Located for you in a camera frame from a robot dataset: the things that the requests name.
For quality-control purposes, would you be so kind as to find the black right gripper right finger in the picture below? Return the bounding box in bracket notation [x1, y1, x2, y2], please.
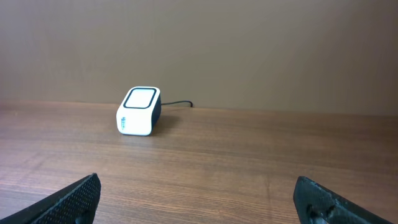
[293, 176, 391, 224]

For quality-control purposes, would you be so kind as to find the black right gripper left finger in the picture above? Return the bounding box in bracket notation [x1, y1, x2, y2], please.
[1, 173, 101, 224]

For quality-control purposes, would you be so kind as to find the white barcode scanner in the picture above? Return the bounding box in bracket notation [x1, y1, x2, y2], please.
[116, 86, 162, 136]

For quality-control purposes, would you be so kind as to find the black scanner cable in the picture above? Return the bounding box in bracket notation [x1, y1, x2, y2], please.
[160, 100, 194, 108]

